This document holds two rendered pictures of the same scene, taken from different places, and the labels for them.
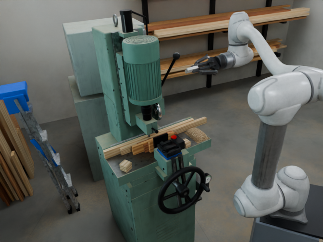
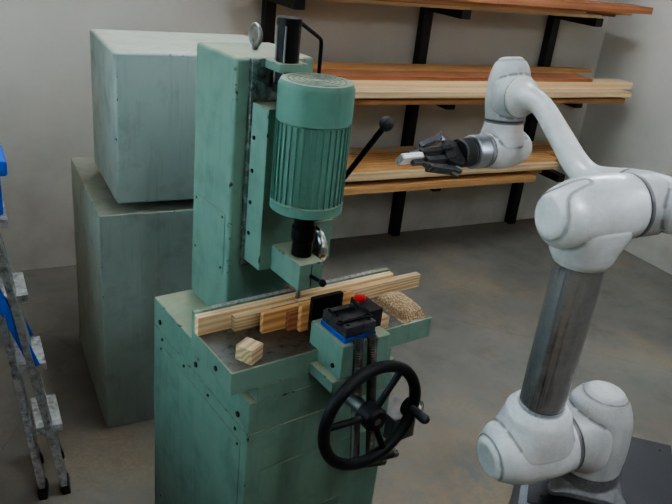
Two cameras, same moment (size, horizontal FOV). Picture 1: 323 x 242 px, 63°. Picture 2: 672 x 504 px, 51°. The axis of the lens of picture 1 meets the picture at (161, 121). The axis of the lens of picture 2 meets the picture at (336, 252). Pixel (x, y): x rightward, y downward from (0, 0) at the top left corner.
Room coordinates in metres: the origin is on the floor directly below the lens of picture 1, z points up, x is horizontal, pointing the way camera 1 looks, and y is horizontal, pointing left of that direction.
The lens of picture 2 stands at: (-0.35, 0.24, 1.81)
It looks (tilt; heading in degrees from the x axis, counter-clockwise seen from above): 24 degrees down; 351
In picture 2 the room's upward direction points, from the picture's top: 6 degrees clockwise
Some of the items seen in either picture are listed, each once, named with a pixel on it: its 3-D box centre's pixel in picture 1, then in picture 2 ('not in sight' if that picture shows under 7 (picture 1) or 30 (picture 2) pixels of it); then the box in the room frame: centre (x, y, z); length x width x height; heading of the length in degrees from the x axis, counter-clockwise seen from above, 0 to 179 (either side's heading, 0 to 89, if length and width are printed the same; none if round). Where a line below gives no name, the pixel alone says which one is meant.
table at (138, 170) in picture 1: (163, 155); (327, 342); (1.17, 0.00, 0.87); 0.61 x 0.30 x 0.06; 119
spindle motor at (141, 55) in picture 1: (142, 70); (311, 146); (1.25, 0.08, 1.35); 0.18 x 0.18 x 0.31
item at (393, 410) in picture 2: (198, 180); (391, 416); (1.25, -0.22, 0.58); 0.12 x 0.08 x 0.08; 29
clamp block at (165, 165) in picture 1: (171, 157); (348, 343); (1.10, -0.04, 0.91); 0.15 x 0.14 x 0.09; 119
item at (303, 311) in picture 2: (161, 141); (325, 310); (1.21, 0.01, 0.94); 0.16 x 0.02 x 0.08; 119
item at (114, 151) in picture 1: (152, 137); (301, 300); (1.28, 0.06, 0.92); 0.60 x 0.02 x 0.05; 119
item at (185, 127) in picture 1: (166, 134); (333, 299); (1.31, -0.02, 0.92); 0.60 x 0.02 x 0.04; 119
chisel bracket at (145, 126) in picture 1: (146, 123); (296, 267); (1.27, 0.08, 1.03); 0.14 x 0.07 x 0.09; 29
